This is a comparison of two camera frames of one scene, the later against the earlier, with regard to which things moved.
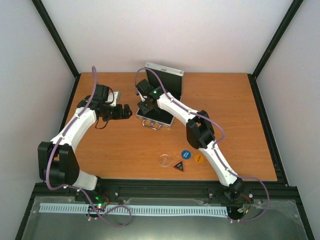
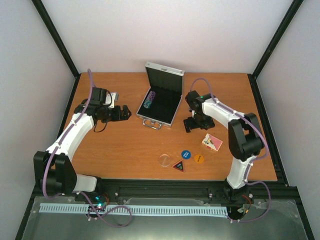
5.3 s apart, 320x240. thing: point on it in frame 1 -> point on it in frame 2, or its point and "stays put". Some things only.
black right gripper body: (147, 108) -> (200, 121)
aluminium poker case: (170, 79) stays put
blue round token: (186, 154) stays put
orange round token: (199, 158) stays put
